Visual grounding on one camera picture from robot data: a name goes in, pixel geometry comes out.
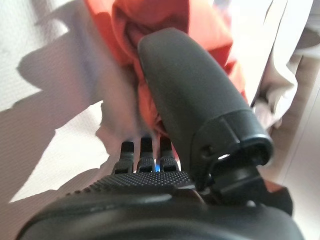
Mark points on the red garment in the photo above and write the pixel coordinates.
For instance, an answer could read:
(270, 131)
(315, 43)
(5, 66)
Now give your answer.
(150, 15)

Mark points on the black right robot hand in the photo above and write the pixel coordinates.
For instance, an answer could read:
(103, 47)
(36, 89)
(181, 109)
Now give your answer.
(190, 100)

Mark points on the white garment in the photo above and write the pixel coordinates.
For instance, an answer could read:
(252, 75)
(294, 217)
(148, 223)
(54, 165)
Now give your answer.
(275, 62)

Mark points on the beige bed cover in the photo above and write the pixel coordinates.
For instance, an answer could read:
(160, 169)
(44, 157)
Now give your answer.
(50, 100)

